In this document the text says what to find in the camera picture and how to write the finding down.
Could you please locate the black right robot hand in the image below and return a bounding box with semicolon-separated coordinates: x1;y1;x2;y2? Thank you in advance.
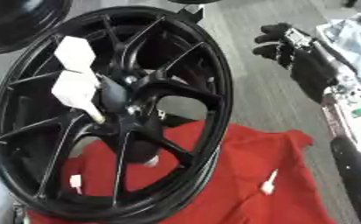
250;22;343;105

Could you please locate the black spoked wheel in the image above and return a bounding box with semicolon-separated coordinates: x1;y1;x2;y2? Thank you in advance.
0;5;235;224

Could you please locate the black round wheel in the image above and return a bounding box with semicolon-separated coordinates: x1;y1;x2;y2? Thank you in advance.
0;0;73;55

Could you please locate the white crumpled plastic sheet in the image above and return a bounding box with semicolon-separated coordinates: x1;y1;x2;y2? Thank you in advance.
315;12;361;81

